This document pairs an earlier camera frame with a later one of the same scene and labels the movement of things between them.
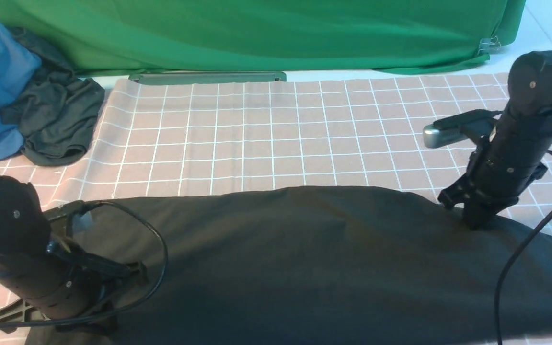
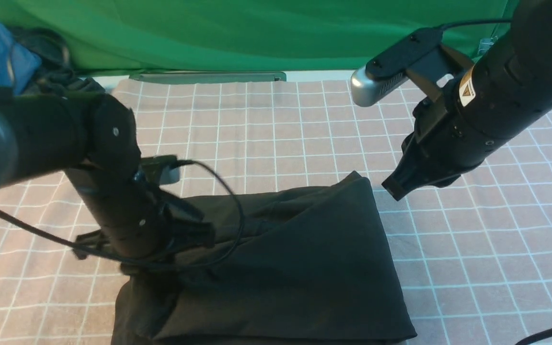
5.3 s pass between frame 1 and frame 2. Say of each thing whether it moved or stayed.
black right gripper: moved
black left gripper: moved
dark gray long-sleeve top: moved
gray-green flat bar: stayed
